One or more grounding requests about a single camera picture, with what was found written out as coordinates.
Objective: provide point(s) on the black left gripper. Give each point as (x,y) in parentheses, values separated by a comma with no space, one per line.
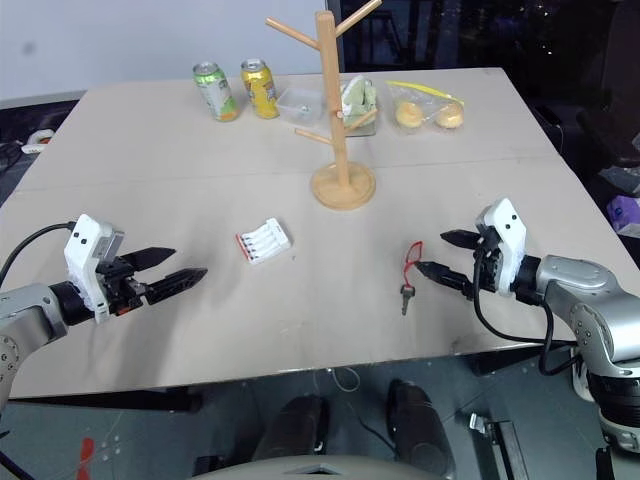
(122,292)

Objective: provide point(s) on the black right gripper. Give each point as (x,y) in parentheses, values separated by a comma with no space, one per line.
(487,270)

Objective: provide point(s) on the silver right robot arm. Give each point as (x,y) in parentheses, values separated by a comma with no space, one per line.
(590,295)

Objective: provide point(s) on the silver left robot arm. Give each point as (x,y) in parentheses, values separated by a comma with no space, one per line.
(30,310)

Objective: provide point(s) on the key with red carabiner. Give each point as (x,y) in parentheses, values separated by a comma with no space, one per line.
(408,292)

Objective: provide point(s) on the white red battery charger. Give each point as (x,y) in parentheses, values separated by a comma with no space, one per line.
(264,241)

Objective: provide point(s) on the yellow round bread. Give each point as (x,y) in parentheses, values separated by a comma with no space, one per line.
(409,113)
(451,116)

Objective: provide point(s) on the clear zip bag yellow seal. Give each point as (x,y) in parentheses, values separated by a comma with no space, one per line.
(430,97)

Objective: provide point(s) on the wooden peg tree stand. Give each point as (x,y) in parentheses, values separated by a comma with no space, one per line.
(332,150)

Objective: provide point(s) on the purple white bag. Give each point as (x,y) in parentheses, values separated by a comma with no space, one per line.
(625,212)

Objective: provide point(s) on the dark rounded shape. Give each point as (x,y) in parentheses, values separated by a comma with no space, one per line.
(417,430)

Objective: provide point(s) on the white power strip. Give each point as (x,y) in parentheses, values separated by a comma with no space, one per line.
(37,140)

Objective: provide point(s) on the green folded cloth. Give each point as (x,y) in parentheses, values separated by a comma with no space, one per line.
(361,97)

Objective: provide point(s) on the green drink can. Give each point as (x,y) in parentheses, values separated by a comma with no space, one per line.
(216,92)

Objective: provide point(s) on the yellow drink can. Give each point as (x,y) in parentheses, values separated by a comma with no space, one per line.
(261,90)

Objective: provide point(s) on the clear plastic container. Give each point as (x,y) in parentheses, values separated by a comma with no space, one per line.
(300,107)

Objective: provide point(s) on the grey robot torso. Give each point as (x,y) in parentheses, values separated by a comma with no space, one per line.
(300,467)

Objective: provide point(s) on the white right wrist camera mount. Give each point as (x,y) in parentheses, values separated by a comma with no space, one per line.
(510,235)

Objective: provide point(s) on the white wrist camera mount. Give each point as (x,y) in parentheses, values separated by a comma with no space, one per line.
(510,235)
(82,250)

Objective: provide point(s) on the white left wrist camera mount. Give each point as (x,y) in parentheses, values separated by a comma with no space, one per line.
(82,250)

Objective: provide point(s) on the black metal bracket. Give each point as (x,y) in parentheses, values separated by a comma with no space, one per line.
(505,447)

